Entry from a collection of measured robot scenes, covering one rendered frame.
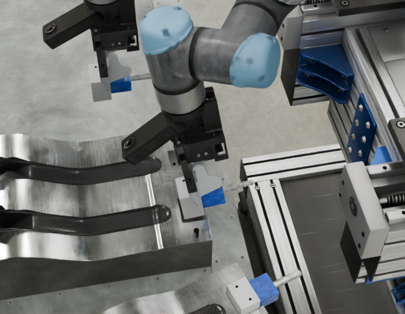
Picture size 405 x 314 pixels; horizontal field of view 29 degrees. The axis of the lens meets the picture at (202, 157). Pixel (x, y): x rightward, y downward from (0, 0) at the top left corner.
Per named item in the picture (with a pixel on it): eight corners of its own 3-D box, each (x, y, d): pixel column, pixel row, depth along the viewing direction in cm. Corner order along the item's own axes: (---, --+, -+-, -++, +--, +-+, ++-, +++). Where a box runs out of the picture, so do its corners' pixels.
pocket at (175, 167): (191, 159, 147) (191, 147, 144) (196, 181, 144) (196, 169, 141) (167, 162, 147) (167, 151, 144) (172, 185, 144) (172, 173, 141)
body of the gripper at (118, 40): (139, 54, 139) (135, 3, 130) (91, 60, 138) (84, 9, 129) (134, 25, 144) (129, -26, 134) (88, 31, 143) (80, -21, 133)
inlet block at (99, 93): (157, 75, 154) (156, 55, 149) (161, 93, 151) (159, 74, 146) (90, 83, 152) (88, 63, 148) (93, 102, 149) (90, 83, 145)
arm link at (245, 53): (286, 7, 107) (214, -1, 111) (260, 61, 101) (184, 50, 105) (291, 50, 113) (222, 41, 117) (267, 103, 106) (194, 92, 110)
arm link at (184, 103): (156, 100, 113) (148, 66, 118) (162, 123, 116) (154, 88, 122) (206, 88, 113) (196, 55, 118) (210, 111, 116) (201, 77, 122)
